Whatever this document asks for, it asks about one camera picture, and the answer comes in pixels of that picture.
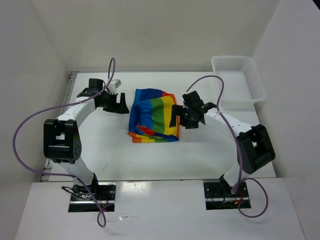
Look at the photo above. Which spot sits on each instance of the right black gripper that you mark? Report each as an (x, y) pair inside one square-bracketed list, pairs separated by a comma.
[(177, 109)]

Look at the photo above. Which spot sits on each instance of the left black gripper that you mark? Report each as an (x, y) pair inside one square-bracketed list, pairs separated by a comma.
[(121, 107)]

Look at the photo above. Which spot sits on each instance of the rainbow striped shorts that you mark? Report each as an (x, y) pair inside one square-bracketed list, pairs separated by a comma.
[(150, 117)]

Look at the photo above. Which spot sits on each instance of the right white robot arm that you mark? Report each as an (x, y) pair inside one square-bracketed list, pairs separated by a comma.
[(253, 144)]

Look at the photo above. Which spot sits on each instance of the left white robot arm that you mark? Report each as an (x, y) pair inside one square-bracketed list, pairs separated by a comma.
[(61, 137)]

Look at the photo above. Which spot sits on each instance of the white plastic mesh basket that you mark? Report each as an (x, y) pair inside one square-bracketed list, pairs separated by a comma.
[(242, 82)]

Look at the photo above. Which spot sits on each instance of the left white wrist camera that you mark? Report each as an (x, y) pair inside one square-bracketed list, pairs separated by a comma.
[(113, 86)]

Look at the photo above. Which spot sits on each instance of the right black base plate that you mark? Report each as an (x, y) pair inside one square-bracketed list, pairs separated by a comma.
[(216, 199)]

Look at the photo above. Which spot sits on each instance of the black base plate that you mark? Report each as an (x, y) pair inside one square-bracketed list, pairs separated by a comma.
[(82, 201), (216, 199)]

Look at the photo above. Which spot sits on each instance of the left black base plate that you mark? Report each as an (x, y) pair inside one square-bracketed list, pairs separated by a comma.
[(82, 201)]

